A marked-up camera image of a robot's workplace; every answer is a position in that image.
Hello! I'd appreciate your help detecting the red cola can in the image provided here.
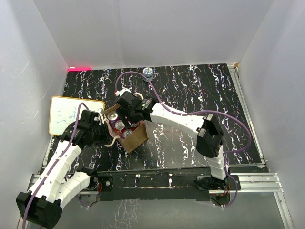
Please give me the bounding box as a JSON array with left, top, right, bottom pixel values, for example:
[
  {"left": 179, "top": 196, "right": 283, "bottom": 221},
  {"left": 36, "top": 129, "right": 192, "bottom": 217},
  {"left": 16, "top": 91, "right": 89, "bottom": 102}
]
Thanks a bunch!
[
  {"left": 131, "top": 122, "right": 140, "bottom": 128},
  {"left": 122, "top": 129, "right": 133, "bottom": 139}
]

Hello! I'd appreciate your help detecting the purple soda can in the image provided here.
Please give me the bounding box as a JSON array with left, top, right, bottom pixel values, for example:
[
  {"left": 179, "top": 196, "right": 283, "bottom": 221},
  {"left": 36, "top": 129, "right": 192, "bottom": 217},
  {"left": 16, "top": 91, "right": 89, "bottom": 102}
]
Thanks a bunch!
[
  {"left": 114, "top": 120, "right": 126, "bottom": 137},
  {"left": 107, "top": 111, "right": 120, "bottom": 123}
]

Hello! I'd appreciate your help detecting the patterned canvas tote bag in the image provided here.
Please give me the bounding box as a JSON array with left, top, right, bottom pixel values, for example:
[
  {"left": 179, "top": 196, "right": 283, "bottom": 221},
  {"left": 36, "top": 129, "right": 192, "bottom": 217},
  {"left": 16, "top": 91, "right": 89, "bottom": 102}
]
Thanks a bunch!
[{"left": 104, "top": 91, "right": 148, "bottom": 153}]

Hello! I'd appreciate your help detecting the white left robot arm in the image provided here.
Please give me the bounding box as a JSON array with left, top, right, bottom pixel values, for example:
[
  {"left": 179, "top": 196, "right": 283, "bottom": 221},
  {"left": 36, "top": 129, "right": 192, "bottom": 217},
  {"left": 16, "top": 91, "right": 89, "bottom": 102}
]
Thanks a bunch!
[{"left": 16, "top": 108, "right": 110, "bottom": 229}]

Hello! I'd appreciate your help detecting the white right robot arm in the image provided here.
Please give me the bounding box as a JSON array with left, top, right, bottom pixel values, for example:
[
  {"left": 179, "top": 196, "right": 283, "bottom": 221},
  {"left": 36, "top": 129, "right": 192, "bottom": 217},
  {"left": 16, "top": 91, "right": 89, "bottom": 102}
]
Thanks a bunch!
[{"left": 115, "top": 89, "right": 230, "bottom": 190}]

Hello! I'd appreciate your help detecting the blue white round jar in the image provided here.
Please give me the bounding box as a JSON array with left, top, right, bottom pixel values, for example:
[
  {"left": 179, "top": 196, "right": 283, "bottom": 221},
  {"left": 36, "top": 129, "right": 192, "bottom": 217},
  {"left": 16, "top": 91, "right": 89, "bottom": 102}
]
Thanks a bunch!
[{"left": 142, "top": 67, "right": 154, "bottom": 82}]

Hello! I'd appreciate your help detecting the pink tape strip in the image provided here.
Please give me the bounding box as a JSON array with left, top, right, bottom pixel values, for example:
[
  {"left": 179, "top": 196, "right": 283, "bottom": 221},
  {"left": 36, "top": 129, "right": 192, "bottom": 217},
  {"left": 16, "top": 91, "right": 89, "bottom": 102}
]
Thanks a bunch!
[{"left": 67, "top": 67, "right": 92, "bottom": 72}]

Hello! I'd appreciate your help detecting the small whiteboard orange frame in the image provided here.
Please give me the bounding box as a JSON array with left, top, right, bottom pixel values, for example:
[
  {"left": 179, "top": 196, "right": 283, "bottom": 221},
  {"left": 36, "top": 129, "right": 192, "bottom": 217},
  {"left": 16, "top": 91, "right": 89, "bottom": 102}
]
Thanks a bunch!
[{"left": 49, "top": 96, "right": 105, "bottom": 136}]

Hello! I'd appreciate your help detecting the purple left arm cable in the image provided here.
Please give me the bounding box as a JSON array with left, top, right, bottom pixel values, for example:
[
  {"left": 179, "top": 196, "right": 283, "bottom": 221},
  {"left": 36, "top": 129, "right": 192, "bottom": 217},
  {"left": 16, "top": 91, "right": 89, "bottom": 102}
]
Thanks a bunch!
[{"left": 22, "top": 102, "right": 90, "bottom": 229}]

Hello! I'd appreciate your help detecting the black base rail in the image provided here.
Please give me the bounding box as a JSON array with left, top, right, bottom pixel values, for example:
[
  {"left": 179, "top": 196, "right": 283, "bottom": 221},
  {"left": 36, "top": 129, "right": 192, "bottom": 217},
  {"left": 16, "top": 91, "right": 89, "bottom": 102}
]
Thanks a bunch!
[{"left": 96, "top": 167, "right": 241, "bottom": 204}]

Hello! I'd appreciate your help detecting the aluminium frame rail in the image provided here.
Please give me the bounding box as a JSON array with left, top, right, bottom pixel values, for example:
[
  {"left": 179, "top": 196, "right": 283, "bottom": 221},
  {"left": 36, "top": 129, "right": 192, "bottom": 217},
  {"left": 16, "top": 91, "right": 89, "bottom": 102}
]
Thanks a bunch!
[{"left": 227, "top": 64, "right": 294, "bottom": 229}]

